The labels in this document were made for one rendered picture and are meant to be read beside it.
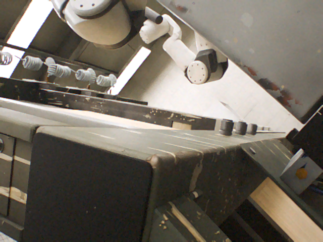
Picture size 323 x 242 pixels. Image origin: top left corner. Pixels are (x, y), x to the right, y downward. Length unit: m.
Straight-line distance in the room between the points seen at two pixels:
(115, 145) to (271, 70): 0.12
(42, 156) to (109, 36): 0.35
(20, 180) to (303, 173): 0.35
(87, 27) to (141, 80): 6.40
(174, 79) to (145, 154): 6.39
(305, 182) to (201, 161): 0.22
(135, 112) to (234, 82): 4.96
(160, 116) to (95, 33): 0.75
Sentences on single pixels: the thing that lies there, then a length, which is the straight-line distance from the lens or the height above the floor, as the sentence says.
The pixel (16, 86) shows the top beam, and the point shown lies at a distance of 1.65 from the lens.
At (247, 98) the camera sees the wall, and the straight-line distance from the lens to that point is 6.11.
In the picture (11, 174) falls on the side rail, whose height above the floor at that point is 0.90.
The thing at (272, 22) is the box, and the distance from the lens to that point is 0.19.
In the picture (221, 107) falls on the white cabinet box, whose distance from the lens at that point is 4.75.
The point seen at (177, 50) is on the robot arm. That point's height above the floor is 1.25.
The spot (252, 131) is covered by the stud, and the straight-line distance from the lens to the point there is 0.83.
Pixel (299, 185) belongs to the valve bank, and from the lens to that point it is 0.47.
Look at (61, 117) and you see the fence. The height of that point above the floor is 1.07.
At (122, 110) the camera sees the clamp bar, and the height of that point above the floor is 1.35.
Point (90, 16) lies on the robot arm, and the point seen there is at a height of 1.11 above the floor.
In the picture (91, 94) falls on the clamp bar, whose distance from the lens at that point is 1.92.
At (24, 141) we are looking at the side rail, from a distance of 0.29.
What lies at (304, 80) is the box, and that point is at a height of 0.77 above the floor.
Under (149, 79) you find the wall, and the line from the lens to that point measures 6.85.
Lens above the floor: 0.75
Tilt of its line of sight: 20 degrees up
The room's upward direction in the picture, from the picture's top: 44 degrees counter-clockwise
